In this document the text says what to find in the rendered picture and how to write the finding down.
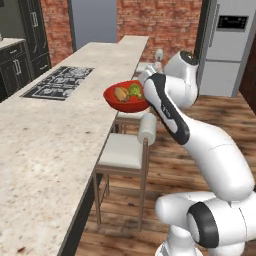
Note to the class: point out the brown chicken drumstick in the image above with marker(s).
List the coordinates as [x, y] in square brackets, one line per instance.
[121, 94]

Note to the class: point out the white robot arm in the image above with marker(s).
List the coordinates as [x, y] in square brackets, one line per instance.
[216, 156]

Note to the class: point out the dark base cupboard run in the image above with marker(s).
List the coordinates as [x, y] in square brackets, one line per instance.
[13, 71]

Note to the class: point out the dark tall cupboard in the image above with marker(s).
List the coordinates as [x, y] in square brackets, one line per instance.
[35, 33]

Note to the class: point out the white cushioned wooden stool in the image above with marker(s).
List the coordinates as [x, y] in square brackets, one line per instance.
[123, 151]
[130, 116]
[146, 66]

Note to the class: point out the red bowl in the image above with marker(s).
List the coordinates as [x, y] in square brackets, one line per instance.
[125, 106]

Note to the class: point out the silver fridge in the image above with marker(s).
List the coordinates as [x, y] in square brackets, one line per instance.
[226, 50]

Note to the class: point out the black hob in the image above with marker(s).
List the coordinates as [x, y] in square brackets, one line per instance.
[60, 83]

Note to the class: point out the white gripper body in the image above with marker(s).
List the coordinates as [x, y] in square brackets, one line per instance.
[147, 72]

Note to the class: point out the green broccoli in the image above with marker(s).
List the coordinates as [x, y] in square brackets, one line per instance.
[135, 90]

